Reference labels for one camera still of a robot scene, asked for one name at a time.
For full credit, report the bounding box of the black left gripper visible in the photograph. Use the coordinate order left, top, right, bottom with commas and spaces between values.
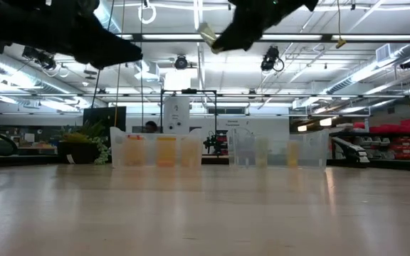
19, 0, 144, 70

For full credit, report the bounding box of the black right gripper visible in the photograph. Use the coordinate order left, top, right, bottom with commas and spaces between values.
211, 0, 280, 51

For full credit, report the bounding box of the large orange bottle red mark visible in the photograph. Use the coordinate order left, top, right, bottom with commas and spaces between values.
123, 134, 146, 167

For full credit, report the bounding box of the clear plastic bin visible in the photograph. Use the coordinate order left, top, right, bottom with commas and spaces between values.
227, 127, 330, 169
110, 126, 204, 169

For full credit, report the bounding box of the black monitor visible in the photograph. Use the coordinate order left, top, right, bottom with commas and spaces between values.
83, 105, 127, 138

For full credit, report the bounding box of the person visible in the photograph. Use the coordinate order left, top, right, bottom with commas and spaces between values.
143, 120, 159, 134

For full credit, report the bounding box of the white cabinet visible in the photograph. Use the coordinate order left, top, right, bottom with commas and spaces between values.
162, 96, 191, 135

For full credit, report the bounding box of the green potted succulent plant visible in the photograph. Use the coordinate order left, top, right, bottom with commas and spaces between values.
56, 119, 110, 166

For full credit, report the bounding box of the small black red machine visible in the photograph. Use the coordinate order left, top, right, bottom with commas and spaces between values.
203, 129, 229, 157

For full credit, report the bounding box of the grey ceiling air vent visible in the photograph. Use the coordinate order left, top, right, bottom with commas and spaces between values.
375, 43, 400, 63

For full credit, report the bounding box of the black device white stripe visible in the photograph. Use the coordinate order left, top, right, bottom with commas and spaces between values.
331, 136, 372, 167

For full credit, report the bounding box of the shelf with red bins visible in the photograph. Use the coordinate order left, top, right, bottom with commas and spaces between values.
327, 119, 410, 161

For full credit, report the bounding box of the black camera with cable loop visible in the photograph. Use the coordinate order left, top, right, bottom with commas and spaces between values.
260, 45, 285, 73

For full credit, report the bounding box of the white cable loop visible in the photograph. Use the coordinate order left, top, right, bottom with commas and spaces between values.
137, 0, 157, 25

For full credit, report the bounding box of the round black overhead camera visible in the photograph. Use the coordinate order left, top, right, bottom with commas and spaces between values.
174, 55, 189, 70

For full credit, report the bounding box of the black aluminium station frame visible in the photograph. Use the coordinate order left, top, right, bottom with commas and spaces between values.
130, 33, 410, 43

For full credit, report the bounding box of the yellow hanging hook cord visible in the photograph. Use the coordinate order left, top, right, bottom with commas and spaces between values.
335, 0, 347, 50

